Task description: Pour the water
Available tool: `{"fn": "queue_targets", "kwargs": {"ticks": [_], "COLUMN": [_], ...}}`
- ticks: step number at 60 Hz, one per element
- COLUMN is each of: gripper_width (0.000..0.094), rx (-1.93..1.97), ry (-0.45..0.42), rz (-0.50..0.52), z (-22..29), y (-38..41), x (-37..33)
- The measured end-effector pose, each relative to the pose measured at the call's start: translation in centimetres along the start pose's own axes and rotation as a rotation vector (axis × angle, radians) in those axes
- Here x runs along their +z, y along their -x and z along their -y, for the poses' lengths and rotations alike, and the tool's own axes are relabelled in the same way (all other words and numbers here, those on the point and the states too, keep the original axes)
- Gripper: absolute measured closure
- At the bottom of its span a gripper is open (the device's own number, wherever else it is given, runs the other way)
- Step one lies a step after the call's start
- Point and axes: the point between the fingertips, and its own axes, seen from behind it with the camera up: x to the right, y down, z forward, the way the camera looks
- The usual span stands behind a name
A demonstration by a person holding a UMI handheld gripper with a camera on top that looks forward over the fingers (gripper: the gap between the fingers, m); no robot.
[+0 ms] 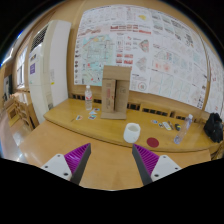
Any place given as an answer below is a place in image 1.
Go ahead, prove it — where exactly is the small sticker card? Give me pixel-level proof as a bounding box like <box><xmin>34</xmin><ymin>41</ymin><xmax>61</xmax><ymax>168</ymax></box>
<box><xmin>76</xmin><ymin>115</ymin><xmax>83</xmax><ymax>120</ymax></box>

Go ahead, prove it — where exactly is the white rectangular card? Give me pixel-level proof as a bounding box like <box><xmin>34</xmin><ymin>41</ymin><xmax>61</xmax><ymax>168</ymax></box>
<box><xmin>162</xmin><ymin>122</ymin><xmax>172</xmax><ymax>130</ymax></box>

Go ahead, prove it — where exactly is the red round coaster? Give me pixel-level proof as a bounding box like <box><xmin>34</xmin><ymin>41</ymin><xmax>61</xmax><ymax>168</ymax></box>
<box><xmin>147</xmin><ymin>137</ymin><xmax>159</xmax><ymax>148</ymax></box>

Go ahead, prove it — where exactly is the black bag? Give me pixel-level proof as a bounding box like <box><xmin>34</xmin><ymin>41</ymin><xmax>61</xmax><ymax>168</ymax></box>
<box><xmin>204</xmin><ymin>113</ymin><xmax>223</xmax><ymax>143</ymax></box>

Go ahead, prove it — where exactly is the dark pen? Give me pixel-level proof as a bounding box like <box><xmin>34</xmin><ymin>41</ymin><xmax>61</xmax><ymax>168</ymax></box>
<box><xmin>168</xmin><ymin>121</ymin><xmax>174</xmax><ymax>130</ymax></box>

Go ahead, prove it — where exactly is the brown cardboard box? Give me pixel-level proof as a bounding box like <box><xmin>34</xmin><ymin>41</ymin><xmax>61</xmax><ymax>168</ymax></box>
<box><xmin>101</xmin><ymin>66</ymin><xmax>131</xmax><ymax>120</ymax></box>

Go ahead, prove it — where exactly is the clear plastic water bottle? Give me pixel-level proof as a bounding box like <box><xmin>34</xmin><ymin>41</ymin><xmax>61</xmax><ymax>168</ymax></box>
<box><xmin>174</xmin><ymin>114</ymin><xmax>193</xmax><ymax>144</ymax></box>

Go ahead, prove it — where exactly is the red-labelled water bottle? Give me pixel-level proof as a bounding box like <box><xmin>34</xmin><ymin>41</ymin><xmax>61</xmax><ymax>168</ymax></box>
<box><xmin>85</xmin><ymin>85</ymin><xmax>92</xmax><ymax>110</ymax></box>

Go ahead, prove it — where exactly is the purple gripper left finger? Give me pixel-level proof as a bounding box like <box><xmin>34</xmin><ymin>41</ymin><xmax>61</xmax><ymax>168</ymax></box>
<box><xmin>42</xmin><ymin>143</ymin><xmax>91</xmax><ymax>185</ymax></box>

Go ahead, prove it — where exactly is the blue sticker card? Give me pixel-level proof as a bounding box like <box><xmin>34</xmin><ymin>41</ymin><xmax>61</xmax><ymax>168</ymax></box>
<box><xmin>88</xmin><ymin>115</ymin><xmax>97</xmax><ymax>120</ymax></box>

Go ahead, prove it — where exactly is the white standing air conditioner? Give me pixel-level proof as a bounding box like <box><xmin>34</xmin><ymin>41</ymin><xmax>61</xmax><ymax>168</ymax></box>
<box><xmin>28</xmin><ymin>20</ymin><xmax>71</xmax><ymax>123</ymax></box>

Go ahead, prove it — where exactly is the small black device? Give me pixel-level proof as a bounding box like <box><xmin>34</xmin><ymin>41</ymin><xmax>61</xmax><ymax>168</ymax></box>
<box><xmin>175</xmin><ymin>124</ymin><xmax>181</xmax><ymax>131</ymax></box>

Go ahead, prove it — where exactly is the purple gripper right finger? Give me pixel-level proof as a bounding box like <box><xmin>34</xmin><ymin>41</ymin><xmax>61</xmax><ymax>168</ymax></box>
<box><xmin>132</xmin><ymin>144</ymin><xmax>181</xmax><ymax>185</ymax></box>

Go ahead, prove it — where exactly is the white ribbed cup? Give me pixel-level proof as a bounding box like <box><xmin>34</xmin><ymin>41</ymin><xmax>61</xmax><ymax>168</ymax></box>
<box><xmin>123</xmin><ymin>123</ymin><xmax>141</xmax><ymax>143</ymax></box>

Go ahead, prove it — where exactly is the wooden chair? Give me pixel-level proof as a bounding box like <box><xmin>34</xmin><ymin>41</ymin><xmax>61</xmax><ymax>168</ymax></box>
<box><xmin>15</xmin><ymin>100</ymin><xmax>35</xmax><ymax>130</ymax></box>

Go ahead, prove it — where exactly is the large wall poster board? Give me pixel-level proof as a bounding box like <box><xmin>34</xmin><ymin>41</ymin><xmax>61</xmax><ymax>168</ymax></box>
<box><xmin>74</xmin><ymin>5</ymin><xmax>224</xmax><ymax>115</ymax></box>

